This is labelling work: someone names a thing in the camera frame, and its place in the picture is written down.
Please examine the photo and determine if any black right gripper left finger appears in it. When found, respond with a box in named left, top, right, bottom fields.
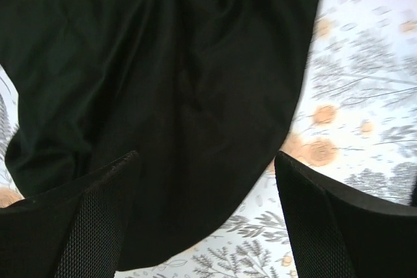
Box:
left=1, top=152, right=138, bottom=278

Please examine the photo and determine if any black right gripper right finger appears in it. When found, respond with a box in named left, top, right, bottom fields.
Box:
left=274, top=152, right=416, bottom=278

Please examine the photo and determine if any black t shirt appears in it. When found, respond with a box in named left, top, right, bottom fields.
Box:
left=1, top=0, right=319, bottom=271

